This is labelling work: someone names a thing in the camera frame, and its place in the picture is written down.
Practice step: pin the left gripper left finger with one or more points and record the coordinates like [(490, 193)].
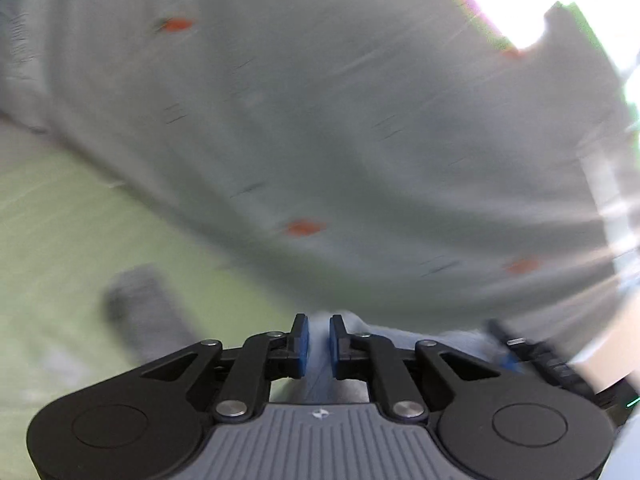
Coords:
[(260, 361)]

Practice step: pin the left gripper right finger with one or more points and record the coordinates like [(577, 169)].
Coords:
[(376, 361)]

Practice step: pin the grey hooded sweatshirt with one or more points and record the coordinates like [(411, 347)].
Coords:
[(141, 308)]

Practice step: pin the white carrot print storage bag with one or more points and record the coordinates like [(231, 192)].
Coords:
[(418, 162)]

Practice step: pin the green grid cutting mat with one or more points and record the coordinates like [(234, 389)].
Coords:
[(66, 231)]

